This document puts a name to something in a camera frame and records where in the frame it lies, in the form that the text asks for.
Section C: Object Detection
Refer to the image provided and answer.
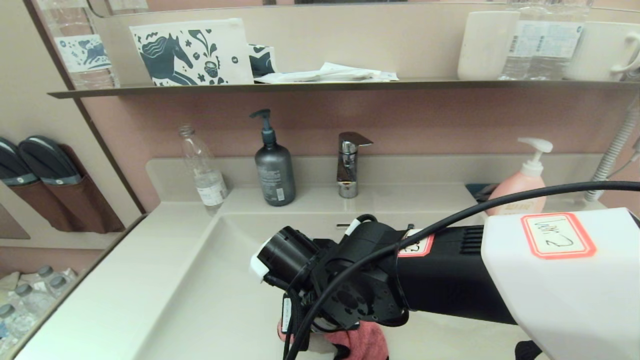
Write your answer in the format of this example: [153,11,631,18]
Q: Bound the chrome faucet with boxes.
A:
[336,131,374,199]

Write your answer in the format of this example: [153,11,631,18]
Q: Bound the pink cloth black trim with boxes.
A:
[278,320,390,360]

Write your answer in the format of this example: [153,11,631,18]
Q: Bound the beige sink basin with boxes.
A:
[135,210,551,360]

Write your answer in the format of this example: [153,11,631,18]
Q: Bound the grey pump soap bottle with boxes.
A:
[249,109,296,207]

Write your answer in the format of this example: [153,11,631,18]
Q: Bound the clear empty plastic bottle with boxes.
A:
[179,125,230,210]

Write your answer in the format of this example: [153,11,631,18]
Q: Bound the white plastic toiletry packet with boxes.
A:
[253,70,374,84]
[320,62,400,82]

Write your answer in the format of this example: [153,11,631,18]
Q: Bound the dark blue flat item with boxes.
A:
[465,183,500,207]

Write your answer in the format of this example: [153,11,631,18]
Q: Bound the dark patterned small box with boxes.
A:
[246,44,277,79]

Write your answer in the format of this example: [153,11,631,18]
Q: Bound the brown fabric slipper holder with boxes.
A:
[0,144,126,234]

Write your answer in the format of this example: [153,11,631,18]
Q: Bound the white horse print pouch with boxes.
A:
[129,18,254,87]

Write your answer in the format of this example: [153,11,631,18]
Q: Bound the small grey cap water bottle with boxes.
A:
[14,283,58,321]
[34,265,80,296]
[0,304,38,351]
[47,275,81,302]

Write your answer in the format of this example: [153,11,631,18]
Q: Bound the pink pump hand soap bottle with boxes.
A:
[486,137,554,217]

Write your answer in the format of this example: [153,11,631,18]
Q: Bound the dark grey slipper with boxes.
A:
[19,135,83,186]
[0,137,41,187]

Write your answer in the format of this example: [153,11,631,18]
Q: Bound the clear labelled water bottle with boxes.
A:
[498,0,543,81]
[529,0,593,81]

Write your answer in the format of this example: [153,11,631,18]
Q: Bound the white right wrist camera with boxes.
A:
[249,239,273,285]

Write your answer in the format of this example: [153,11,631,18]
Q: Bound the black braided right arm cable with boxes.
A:
[262,272,308,360]

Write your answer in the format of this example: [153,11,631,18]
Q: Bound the brown wall shelf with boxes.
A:
[47,78,640,100]

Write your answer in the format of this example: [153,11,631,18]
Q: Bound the black smooth right arm cable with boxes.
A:
[282,181,640,360]

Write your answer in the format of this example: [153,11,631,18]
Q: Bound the white cup without handle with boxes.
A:
[457,10,521,81]

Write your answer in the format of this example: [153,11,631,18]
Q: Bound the white coiled cord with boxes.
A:
[585,105,640,202]

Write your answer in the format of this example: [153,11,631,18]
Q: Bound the white mug with handle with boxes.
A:
[564,21,640,82]

